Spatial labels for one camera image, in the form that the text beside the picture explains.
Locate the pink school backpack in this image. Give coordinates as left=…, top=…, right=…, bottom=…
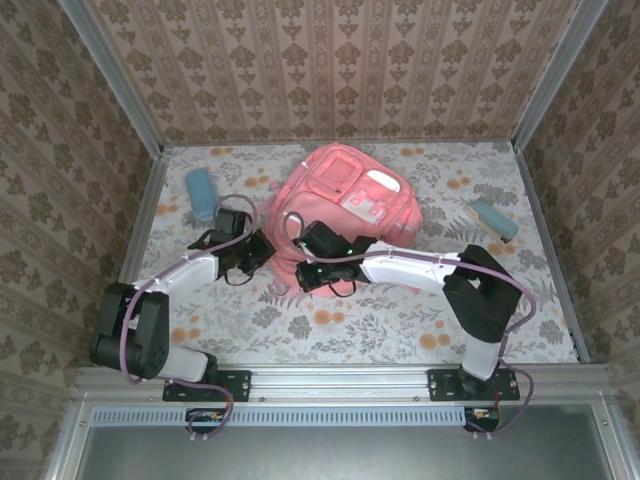
left=263, top=142, right=425, bottom=302

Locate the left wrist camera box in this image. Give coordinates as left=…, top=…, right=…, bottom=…
left=213, top=208, right=252, bottom=237

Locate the aluminium side rail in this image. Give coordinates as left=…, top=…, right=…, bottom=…
left=514, top=147, right=592, bottom=364
left=94, top=149, right=172, bottom=366

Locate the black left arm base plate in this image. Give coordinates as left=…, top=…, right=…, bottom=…
left=162, top=369, right=251, bottom=402

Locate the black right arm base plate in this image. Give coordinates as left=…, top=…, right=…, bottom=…
left=427, top=368, right=521, bottom=402

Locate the black cable connector box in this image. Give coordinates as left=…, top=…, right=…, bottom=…
left=463, top=405, right=501, bottom=433
left=185, top=408, right=227, bottom=434

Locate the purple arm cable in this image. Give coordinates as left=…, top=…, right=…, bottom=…
left=282, top=210, right=540, bottom=441
left=119, top=193, right=259, bottom=442

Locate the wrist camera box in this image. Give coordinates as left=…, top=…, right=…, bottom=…
left=213, top=208, right=252, bottom=237
left=298, top=221, right=349, bottom=258

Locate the grey metal panel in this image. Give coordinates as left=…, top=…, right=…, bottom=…
left=74, top=424, right=610, bottom=480

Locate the blue glasses case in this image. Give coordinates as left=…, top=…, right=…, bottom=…
left=184, top=168, right=219, bottom=222

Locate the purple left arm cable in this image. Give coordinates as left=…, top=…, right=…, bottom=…
left=119, top=193, right=259, bottom=442

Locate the floral table cloth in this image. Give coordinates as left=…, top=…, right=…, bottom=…
left=102, top=142, right=584, bottom=366

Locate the grey slotted cable duct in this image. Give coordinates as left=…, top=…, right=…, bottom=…
left=92, top=407, right=471, bottom=427

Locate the aluminium frame post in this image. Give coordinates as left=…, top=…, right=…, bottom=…
left=512, top=0, right=609, bottom=151
left=58, top=0, right=166, bottom=157

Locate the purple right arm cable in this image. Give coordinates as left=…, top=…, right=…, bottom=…
left=282, top=210, right=540, bottom=441

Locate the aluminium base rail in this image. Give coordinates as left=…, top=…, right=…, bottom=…
left=74, top=364, right=612, bottom=404

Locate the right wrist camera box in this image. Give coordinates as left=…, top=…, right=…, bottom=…
left=298, top=221, right=349, bottom=258

